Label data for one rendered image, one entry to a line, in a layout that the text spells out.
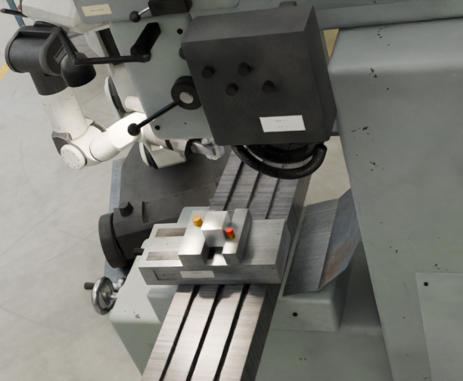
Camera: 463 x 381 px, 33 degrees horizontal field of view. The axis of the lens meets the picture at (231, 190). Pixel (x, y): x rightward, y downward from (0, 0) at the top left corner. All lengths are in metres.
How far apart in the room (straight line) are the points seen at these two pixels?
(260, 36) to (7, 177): 3.33
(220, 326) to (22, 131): 3.09
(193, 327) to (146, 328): 0.39
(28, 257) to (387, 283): 2.38
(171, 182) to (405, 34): 1.62
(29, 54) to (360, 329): 1.08
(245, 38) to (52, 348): 2.33
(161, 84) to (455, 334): 0.84
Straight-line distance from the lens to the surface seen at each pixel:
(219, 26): 1.20
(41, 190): 4.14
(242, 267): 1.81
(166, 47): 1.56
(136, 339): 2.25
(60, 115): 2.10
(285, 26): 1.15
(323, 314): 1.91
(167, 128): 1.69
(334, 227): 1.98
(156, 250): 1.92
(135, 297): 2.23
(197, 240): 1.84
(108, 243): 2.73
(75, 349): 3.26
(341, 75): 1.34
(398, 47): 1.36
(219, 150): 1.81
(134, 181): 2.93
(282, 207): 2.01
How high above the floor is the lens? 2.28
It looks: 39 degrees down
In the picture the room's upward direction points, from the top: 19 degrees counter-clockwise
